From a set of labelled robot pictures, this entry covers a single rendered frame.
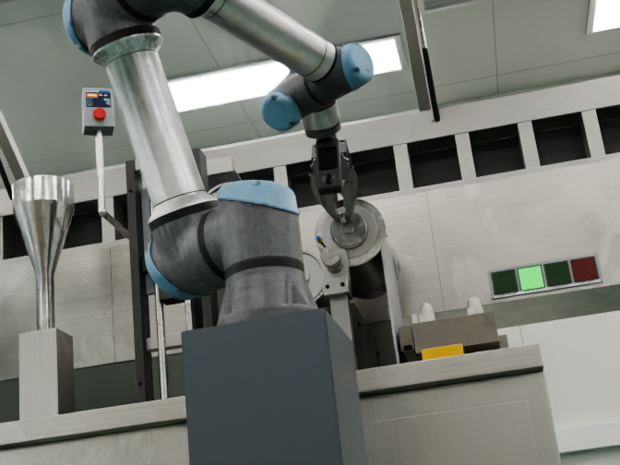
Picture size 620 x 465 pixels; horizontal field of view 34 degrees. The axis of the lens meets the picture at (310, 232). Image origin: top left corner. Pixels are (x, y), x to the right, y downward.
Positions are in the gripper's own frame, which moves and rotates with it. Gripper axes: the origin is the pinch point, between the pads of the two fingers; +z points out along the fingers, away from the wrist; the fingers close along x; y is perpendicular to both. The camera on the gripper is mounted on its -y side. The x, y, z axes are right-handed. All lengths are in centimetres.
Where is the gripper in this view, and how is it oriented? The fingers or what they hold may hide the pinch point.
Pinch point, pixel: (342, 217)
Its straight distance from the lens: 208.9
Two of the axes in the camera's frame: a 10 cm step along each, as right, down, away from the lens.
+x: -9.8, 1.6, 1.5
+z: 2.2, 8.4, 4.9
